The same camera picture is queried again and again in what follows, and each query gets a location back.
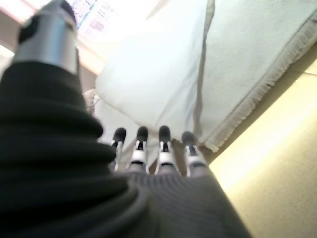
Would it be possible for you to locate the robot left hand black glove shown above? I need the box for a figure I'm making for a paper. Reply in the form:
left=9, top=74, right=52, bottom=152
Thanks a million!
left=0, top=0, right=251, bottom=238

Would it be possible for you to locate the white duvet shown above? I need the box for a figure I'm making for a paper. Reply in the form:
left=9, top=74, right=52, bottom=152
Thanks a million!
left=95, top=0, right=216, bottom=154

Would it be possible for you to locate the beige fringed bed runner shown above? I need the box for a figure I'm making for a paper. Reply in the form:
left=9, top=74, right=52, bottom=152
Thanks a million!
left=198, top=0, right=317, bottom=153

